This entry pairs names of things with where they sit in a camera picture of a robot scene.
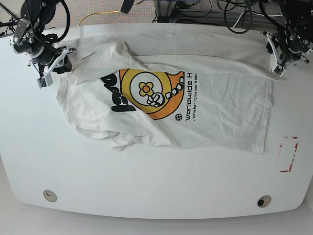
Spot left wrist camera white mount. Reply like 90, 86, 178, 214
261, 31, 309, 77

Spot table cable grommet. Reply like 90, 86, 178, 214
257, 195, 271, 208
43, 189, 57, 203

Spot left table cable grommet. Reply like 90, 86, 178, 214
43, 189, 57, 203

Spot red tape rectangle marking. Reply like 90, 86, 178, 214
276, 136, 299, 173

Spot right table cable grommet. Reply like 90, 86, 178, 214
257, 195, 271, 208

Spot white printed T-shirt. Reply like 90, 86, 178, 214
56, 35, 276, 154

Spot black tripod stand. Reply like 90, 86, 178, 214
0, 0, 23, 23

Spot white cable on floor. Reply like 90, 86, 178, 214
232, 12, 245, 28

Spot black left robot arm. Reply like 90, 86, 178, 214
259, 0, 313, 74

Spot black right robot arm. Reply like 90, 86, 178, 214
11, 0, 70, 76

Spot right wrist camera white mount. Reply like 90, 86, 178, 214
37, 47, 69, 89

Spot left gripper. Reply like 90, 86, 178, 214
261, 30, 309, 67

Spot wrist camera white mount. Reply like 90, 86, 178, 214
37, 47, 69, 89
261, 31, 309, 77

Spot yellow cable on floor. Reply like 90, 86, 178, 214
78, 9, 122, 26

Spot aluminium frame base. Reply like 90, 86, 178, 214
152, 0, 245, 26

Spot black loop cable left arm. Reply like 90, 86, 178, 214
224, 0, 255, 34

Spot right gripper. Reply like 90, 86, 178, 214
27, 46, 77, 74

